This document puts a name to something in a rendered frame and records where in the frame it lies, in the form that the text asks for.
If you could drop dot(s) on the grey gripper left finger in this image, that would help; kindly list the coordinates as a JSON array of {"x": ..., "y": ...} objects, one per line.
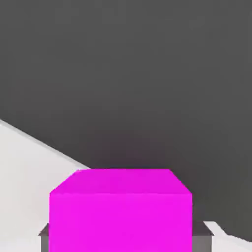
[{"x": 44, "y": 241}]

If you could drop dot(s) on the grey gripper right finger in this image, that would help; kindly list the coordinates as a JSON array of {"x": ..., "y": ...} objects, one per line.
[{"x": 202, "y": 241}]

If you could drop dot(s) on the small magenta cube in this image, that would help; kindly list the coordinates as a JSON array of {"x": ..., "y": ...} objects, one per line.
[{"x": 120, "y": 216}]

